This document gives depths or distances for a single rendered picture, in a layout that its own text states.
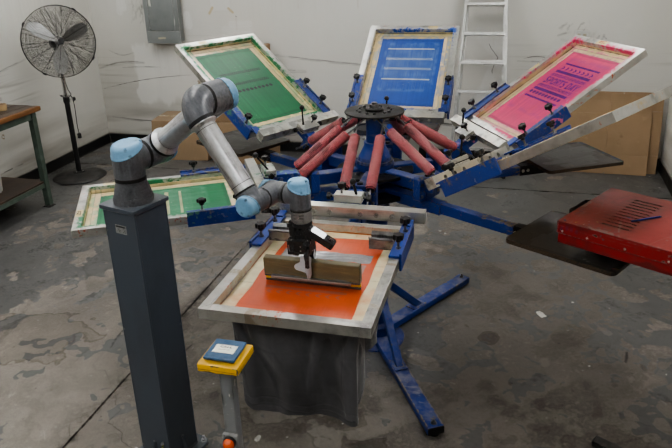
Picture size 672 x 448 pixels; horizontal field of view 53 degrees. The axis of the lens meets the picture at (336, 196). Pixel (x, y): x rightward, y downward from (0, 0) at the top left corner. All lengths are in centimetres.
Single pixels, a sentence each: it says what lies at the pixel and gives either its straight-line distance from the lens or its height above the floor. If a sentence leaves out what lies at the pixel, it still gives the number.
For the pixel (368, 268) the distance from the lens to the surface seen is 252.
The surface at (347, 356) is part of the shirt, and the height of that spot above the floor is 81.
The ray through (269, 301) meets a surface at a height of 95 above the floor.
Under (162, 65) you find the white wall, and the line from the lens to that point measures 753.
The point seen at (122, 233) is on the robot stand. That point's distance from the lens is 265.
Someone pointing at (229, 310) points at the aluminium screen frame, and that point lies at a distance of 223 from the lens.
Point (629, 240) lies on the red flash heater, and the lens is 253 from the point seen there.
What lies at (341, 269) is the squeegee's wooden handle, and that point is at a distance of 234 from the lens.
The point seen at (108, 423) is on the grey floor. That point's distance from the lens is 351.
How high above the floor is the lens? 211
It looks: 21 degrees down
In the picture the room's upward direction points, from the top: 2 degrees counter-clockwise
